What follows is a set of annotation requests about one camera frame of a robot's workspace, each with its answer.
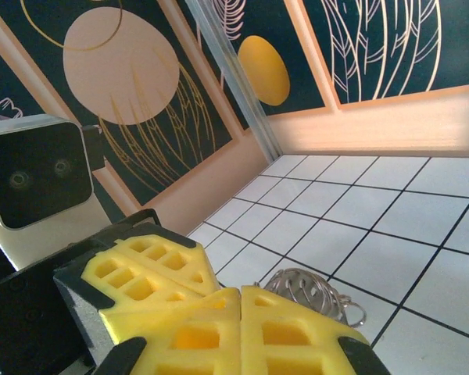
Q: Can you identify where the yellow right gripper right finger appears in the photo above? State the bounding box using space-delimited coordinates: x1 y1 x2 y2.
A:
240 284 392 375

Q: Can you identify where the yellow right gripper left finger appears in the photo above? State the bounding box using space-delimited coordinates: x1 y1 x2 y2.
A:
99 286 242 375

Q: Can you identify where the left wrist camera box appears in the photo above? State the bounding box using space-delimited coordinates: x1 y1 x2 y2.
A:
0 114 95 232

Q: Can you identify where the aluminium corner post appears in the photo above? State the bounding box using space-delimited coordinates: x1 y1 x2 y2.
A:
185 0 285 164

